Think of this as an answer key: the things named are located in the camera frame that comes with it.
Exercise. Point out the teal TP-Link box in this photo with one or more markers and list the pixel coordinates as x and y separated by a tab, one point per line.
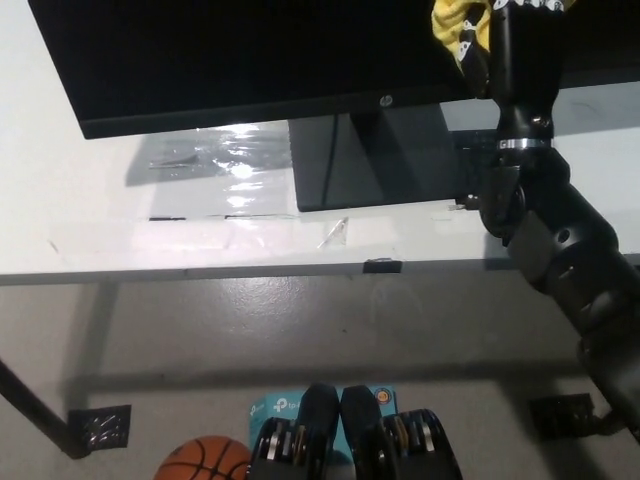
277	404

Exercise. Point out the black HP monitor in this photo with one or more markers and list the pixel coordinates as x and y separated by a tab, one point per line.
250	50

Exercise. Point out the yellow microfibre cloth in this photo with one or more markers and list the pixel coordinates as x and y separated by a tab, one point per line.
445	20

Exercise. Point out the black floor tape square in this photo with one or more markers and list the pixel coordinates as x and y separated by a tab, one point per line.
100	425
560	417

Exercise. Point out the orange basketball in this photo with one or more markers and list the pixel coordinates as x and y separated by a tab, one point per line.
200	462

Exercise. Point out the clear glossy tape patch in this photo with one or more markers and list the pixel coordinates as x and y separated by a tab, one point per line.
225	165

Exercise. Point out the small black tape piece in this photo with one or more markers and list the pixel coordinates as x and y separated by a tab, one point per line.
383	266

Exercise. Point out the black desk leg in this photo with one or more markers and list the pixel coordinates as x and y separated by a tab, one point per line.
32	405

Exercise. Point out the black tape patch on desk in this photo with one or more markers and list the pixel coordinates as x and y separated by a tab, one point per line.
475	165

